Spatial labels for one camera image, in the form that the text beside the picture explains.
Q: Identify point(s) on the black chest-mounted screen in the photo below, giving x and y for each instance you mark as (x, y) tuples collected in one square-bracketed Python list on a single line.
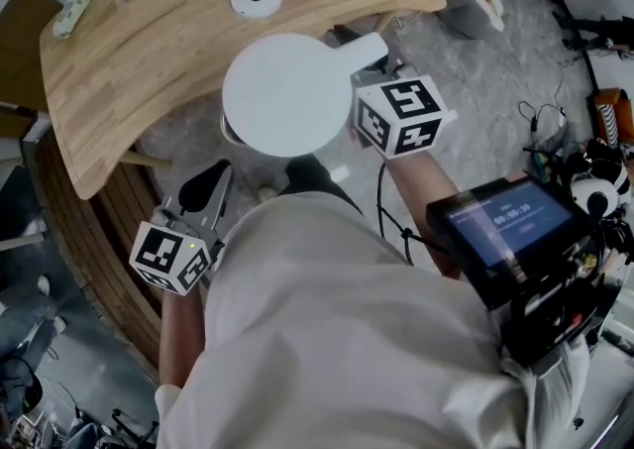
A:
[(510, 224)]

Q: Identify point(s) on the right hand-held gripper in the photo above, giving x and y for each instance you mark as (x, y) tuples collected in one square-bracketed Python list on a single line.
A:
[(396, 115)]

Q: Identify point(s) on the person's right forearm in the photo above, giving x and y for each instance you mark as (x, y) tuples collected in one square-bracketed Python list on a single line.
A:
[(421, 204)]

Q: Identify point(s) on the person's dark trousers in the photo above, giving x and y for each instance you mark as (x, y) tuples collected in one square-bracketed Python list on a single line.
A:
[(317, 179)]

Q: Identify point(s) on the person's white shirt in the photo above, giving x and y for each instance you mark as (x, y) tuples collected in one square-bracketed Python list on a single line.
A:
[(337, 338)]

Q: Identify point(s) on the wooden table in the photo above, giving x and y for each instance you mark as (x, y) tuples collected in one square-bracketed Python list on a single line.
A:
[(148, 55)]

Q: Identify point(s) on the green tissue pack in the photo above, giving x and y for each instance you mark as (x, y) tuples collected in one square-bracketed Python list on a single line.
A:
[(72, 16)]

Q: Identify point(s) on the person's left forearm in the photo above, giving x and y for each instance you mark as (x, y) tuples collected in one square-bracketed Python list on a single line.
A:
[(180, 338)]

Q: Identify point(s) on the person's light shoe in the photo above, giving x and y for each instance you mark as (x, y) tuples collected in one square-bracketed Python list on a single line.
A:
[(267, 193)]

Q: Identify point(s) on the white electric kettle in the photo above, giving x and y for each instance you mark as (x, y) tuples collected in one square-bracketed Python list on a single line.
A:
[(282, 95)]

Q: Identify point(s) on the black screen mount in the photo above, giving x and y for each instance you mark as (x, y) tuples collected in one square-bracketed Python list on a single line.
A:
[(560, 313)]

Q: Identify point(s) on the large cardboard sheet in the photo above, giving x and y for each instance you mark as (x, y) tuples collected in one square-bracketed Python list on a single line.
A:
[(25, 55)]

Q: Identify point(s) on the stack of wooden slats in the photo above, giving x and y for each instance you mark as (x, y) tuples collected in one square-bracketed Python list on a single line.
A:
[(99, 258)]

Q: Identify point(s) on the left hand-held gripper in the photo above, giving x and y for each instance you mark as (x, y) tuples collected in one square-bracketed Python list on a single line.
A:
[(158, 251)]

